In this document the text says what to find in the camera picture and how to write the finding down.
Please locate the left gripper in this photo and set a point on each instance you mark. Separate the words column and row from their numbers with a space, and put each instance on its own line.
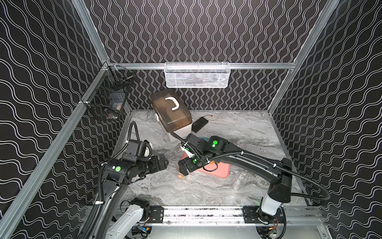
column 156, row 164

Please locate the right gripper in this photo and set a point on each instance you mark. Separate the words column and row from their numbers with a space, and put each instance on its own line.
column 185, row 162

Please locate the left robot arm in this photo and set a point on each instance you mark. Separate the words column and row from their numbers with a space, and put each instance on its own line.
column 131, row 164

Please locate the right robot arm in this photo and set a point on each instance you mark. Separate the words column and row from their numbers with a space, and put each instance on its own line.
column 210, row 154

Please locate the pink plastic tray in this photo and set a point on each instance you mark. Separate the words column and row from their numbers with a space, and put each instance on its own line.
column 222, row 171

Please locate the black battery pack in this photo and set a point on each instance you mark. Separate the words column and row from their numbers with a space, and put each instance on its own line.
column 199, row 124

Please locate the white box brown lid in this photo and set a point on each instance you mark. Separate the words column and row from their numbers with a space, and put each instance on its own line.
column 172, row 113

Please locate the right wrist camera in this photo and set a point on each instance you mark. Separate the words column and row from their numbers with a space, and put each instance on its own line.
column 187, row 151

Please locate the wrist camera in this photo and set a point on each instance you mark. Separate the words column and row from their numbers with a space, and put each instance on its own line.
column 148, row 151
column 187, row 151

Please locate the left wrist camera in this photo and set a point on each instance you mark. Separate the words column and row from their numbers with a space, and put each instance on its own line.
column 148, row 151

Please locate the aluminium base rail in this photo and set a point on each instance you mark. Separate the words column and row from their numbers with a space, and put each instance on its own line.
column 232, row 216

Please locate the black wire wall basket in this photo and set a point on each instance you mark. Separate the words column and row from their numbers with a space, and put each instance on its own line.
column 108, row 102

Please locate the white mesh wall basket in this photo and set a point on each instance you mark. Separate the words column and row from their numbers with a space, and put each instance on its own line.
column 197, row 74

